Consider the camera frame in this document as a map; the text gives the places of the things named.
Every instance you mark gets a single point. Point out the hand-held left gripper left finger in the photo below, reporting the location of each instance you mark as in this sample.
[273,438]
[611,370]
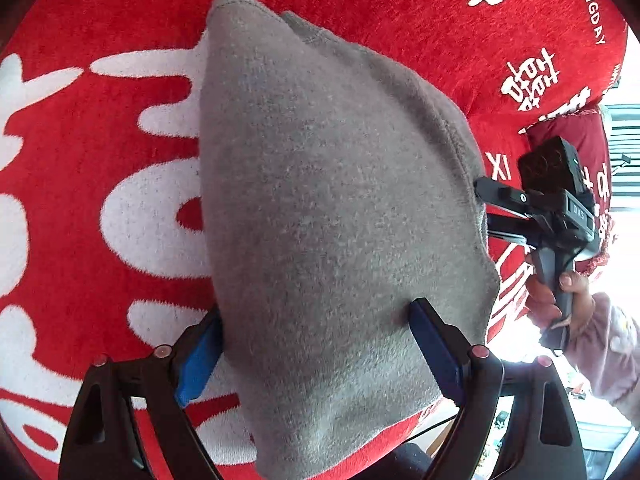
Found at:
[199,362]

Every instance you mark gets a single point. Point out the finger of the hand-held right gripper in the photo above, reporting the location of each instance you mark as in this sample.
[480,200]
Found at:
[502,194]
[510,230]

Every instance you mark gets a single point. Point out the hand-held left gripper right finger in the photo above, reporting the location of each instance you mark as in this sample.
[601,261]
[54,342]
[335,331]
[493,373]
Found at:
[439,357]

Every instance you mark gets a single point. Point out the grey fleece garment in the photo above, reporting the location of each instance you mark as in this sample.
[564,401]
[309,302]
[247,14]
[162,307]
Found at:
[330,220]

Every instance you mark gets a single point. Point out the person's right forearm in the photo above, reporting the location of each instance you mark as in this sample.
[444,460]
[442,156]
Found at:
[612,347]

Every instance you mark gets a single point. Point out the person's right hand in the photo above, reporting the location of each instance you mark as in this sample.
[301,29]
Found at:
[575,292]

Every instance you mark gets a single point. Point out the dark red cloth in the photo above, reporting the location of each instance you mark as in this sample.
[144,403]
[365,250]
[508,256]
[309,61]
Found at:
[595,157]

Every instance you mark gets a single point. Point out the window blind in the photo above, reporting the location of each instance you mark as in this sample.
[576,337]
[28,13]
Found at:
[625,150]

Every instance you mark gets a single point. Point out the red and white printed blanket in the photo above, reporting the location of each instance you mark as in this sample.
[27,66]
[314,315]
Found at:
[100,185]

